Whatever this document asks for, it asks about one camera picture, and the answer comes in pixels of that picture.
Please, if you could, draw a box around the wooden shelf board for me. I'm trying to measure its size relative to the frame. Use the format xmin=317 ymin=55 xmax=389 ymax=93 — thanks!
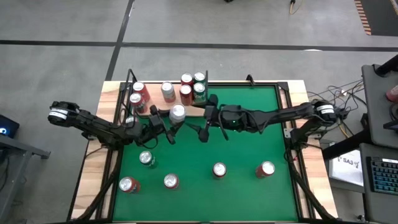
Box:
xmin=104 ymin=82 xmax=206 ymax=118

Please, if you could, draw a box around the red Star Wars cola can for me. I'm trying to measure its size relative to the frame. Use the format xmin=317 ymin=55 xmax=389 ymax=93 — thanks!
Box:
xmin=212 ymin=162 xmax=228 ymax=180

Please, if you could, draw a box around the black device blue light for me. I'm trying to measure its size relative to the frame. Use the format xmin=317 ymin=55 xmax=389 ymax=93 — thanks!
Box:
xmin=0 ymin=114 xmax=20 ymax=139

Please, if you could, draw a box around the gray metal stand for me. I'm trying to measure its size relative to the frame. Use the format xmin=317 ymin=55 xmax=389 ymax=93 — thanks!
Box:
xmin=0 ymin=134 xmax=51 ymax=223

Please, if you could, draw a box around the black striped-edge floor mat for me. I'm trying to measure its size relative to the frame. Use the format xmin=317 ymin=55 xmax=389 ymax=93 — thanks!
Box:
xmin=354 ymin=0 xmax=398 ymax=37

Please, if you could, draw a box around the black pole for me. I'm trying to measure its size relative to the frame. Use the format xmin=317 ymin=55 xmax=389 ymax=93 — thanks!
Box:
xmin=374 ymin=54 xmax=398 ymax=78

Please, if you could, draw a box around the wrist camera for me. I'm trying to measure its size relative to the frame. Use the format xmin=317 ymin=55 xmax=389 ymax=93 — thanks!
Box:
xmin=166 ymin=129 xmax=177 ymax=146
xmin=198 ymin=124 xmax=211 ymax=143

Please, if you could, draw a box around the backlit computer keyboard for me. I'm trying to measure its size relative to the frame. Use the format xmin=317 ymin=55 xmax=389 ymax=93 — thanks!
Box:
xmin=366 ymin=156 xmax=398 ymax=196

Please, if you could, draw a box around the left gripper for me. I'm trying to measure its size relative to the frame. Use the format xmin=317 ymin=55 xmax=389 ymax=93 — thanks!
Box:
xmin=143 ymin=105 xmax=185 ymax=138

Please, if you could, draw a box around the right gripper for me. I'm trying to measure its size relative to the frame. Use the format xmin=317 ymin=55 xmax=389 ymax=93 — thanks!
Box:
xmin=185 ymin=94 xmax=250 ymax=133

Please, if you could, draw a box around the black desk beam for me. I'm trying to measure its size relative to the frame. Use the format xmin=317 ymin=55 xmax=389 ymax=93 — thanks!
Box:
xmin=322 ymin=129 xmax=374 ymax=160

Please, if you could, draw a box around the black table frame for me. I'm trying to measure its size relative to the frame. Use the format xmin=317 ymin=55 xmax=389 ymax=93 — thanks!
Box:
xmin=67 ymin=81 xmax=338 ymax=224

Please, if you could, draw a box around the white red Spindrift can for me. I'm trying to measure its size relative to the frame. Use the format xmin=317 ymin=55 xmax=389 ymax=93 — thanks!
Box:
xmin=160 ymin=81 xmax=177 ymax=103

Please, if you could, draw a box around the white paper sign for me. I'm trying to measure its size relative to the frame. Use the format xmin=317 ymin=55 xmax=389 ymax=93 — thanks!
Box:
xmin=328 ymin=150 xmax=364 ymax=187

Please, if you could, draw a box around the red Coca-Cola can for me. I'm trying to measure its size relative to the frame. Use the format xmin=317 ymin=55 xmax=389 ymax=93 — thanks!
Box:
xmin=180 ymin=73 xmax=195 ymax=88

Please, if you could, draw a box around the red Fanta strawberry can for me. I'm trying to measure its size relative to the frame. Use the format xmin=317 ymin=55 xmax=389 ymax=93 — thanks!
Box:
xmin=163 ymin=173 xmax=180 ymax=190
xmin=129 ymin=92 xmax=147 ymax=114
xmin=132 ymin=80 xmax=151 ymax=103

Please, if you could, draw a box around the red object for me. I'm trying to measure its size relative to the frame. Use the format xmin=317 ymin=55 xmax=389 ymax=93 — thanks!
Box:
xmin=386 ymin=85 xmax=398 ymax=103

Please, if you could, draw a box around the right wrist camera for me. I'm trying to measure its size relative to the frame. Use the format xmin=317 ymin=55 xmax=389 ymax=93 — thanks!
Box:
xmin=198 ymin=124 xmax=211 ymax=143

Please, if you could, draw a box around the silver-topped soda can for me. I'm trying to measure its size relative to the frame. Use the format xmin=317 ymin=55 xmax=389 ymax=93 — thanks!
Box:
xmin=169 ymin=103 xmax=187 ymax=125

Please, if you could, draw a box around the green table mat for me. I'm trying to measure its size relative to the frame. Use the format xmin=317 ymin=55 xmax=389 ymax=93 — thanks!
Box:
xmin=112 ymin=86 xmax=299 ymax=222

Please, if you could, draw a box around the gray desk top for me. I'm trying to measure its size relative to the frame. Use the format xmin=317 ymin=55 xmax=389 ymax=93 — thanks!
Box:
xmin=361 ymin=63 xmax=398 ymax=149
xmin=359 ymin=142 xmax=398 ymax=224

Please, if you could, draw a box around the yellow extension cable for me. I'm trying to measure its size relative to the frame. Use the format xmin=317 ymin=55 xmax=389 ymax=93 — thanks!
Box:
xmin=288 ymin=0 xmax=303 ymax=16

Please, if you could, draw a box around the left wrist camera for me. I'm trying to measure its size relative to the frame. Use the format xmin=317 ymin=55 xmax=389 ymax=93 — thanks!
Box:
xmin=166 ymin=129 xmax=177 ymax=146

